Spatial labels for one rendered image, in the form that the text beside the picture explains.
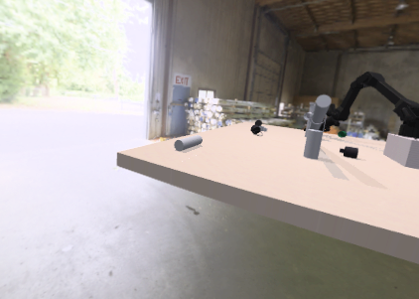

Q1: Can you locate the pale grey open-top cup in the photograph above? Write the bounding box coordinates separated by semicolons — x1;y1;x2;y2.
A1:
304;112;314;120

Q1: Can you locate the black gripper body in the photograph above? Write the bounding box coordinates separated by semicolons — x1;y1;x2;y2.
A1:
319;122;331;132

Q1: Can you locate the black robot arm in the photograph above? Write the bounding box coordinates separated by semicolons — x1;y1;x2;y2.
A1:
326;72;419;139

